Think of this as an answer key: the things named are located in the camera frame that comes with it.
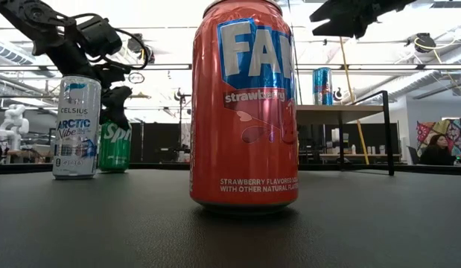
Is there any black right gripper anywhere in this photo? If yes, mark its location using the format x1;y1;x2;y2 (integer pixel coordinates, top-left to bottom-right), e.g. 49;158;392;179
309;0;417;40

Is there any colourful patterned wall hanging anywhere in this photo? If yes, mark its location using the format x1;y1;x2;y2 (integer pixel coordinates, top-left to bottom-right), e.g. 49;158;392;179
416;118;461;159

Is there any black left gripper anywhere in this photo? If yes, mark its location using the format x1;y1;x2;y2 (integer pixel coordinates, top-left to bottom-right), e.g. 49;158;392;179
47;36;133;131

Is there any green Sprite can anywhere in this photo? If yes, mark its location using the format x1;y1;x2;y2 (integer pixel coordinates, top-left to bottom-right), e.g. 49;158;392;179
98;121;133;173

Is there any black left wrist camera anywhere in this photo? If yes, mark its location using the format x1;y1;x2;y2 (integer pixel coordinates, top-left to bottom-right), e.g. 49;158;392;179
77;15;124;57

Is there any red Fanta strawberry can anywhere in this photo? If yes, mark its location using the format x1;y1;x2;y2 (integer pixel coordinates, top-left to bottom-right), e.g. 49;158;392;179
188;0;300;215

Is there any black ceiling cable reel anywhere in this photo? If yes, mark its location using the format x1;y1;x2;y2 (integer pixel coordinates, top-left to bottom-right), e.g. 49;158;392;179
413;32;438;54

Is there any white Celsius can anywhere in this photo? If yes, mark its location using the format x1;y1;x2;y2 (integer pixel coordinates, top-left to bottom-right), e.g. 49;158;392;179
52;75;103;180

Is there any blue silver Red Bull can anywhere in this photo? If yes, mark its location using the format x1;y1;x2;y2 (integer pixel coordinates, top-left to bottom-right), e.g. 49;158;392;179
312;67;334;106

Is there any person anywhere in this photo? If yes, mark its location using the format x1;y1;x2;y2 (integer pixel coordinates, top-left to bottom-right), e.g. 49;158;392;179
419;133;458;167

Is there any wooden shelf with black frame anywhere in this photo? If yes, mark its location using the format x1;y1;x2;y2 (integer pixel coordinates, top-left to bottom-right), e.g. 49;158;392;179
295;90;395;176

